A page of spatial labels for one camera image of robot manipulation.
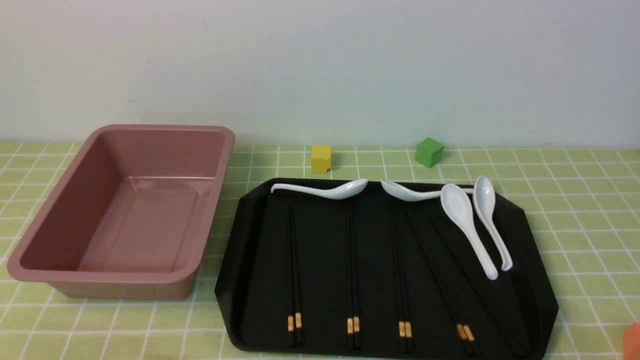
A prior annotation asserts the orange object at corner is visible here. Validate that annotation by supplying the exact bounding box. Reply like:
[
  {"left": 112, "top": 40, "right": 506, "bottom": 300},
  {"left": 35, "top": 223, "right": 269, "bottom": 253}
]
[{"left": 622, "top": 322, "right": 640, "bottom": 360}]

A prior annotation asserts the green wooden cube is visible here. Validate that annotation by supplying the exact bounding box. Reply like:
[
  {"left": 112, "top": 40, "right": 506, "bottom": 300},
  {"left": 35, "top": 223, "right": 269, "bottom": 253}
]
[{"left": 414, "top": 137, "right": 445, "bottom": 168}]

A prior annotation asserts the white ceramic spoon centre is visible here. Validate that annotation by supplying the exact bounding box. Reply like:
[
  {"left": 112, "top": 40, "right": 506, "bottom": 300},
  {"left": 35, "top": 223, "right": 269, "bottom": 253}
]
[{"left": 380, "top": 179, "right": 475, "bottom": 203}]

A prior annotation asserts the black chopstick gold band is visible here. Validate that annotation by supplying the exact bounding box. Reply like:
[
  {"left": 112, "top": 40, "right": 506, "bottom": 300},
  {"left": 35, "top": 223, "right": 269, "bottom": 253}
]
[
  {"left": 406, "top": 212, "right": 482, "bottom": 357},
  {"left": 347, "top": 206, "right": 361, "bottom": 350},
  {"left": 285, "top": 205, "right": 297, "bottom": 347},
  {"left": 288, "top": 205, "right": 304, "bottom": 346},
  {"left": 396, "top": 209, "right": 414, "bottom": 354},
  {"left": 346, "top": 206, "right": 355, "bottom": 351},
  {"left": 390, "top": 208, "right": 408, "bottom": 353},
  {"left": 406, "top": 212, "right": 476, "bottom": 356}
]

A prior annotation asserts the white ceramic spoon far right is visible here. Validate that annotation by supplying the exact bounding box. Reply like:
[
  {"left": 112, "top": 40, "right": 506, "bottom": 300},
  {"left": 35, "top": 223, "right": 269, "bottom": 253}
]
[{"left": 473, "top": 176, "right": 514, "bottom": 272}]

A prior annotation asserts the yellow wooden cube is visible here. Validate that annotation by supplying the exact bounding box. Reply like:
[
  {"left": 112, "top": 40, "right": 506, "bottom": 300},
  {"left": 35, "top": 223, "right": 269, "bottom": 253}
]
[{"left": 311, "top": 145, "right": 332, "bottom": 174}]

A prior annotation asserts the black plastic tray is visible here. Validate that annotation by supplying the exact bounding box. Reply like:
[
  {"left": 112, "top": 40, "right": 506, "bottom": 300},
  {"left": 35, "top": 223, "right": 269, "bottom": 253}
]
[{"left": 215, "top": 178, "right": 559, "bottom": 360}]

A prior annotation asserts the pink rectangular plastic bin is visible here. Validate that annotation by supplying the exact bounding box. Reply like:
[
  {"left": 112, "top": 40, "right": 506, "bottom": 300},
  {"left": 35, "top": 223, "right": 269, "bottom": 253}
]
[{"left": 7, "top": 124, "right": 235, "bottom": 301}]

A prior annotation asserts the white ceramic spoon large front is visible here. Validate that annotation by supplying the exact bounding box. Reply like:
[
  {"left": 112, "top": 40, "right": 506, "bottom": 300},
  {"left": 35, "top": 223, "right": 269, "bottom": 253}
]
[{"left": 440, "top": 183, "right": 499, "bottom": 281}]

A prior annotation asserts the white ceramic spoon far left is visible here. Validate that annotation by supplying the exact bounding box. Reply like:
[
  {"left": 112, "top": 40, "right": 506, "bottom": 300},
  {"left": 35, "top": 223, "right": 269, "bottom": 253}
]
[{"left": 270, "top": 178, "right": 369, "bottom": 200}]

